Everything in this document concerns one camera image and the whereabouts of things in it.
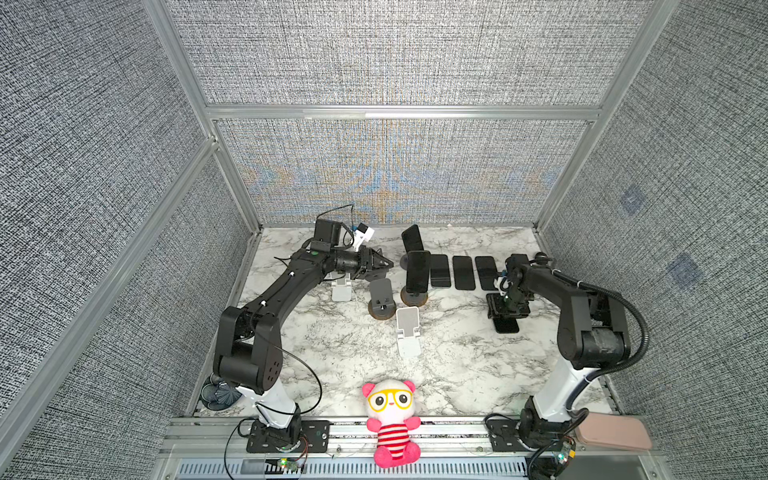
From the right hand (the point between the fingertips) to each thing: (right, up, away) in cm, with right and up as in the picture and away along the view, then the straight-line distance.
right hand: (503, 314), depth 96 cm
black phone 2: (-10, +11, +8) cm, 17 cm away
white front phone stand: (-32, -1, -11) cm, 34 cm away
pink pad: (+18, -24, -23) cm, 38 cm away
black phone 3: (-1, +13, +10) cm, 17 cm away
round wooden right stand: (-29, +4, +3) cm, 29 cm away
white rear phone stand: (-52, +7, +3) cm, 53 cm away
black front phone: (-3, -1, -11) cm, 11 cm away
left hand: (-37, +16, -17) cm, 44 cm away
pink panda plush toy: (-37, -16, -25) cm, 47 cm away
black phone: (-29, +24, +2) cm, 38 cm away
